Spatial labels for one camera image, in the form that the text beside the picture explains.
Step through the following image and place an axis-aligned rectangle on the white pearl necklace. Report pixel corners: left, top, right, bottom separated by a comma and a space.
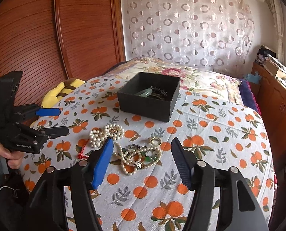
88, 123, 163, 176

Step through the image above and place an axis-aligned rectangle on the red braided cord bracelet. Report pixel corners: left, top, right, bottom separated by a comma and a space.
77, 139, 94, 160

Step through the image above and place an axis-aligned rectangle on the silver chain necklace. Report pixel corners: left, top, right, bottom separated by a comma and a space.
126, 143, 159, 164

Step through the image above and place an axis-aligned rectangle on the pale green jade bangle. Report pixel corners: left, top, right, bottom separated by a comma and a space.
135, 88, 153, 98

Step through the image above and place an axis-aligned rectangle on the dark wooden bead bracelet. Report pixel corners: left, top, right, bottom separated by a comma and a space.
148, 85, 169, 101

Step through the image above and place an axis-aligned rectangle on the black square jewelry box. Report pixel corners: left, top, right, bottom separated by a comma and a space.
117, 72, 180, 123

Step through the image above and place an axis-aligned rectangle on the person's left hand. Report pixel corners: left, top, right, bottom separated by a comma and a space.
0, 144, 24, 169

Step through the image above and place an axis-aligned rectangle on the yellow plush toy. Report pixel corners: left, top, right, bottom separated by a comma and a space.
41, 78, 85, 108

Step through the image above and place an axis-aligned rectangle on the orange print bed sheet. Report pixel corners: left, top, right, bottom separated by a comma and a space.
20, 77, 274, 230

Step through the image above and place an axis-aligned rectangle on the wooden sliding wardrobe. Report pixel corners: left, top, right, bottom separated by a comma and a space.
0, 0, 125, 105

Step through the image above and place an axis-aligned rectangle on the floral quilt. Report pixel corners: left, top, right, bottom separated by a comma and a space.
105, 57, 243, 105

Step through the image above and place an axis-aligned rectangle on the dark blue blanket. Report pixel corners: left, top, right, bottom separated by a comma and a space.
238, 79, 261, 115

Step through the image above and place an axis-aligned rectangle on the teal cloth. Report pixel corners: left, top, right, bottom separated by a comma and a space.
243, 73, 262, 85

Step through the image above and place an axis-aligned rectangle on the wooden window side cabinet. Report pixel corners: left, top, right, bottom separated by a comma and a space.
251, 62, 286, 171

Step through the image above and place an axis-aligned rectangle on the pile of books and papers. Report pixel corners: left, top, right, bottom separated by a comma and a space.
256, 45, 286, 87

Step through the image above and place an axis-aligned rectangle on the circle pattern sheer curtain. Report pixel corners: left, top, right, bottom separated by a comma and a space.
122, 0, 254, 77

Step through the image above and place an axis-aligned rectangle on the cream window side curtain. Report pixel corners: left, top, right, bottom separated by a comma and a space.
268, 0, 284, 62

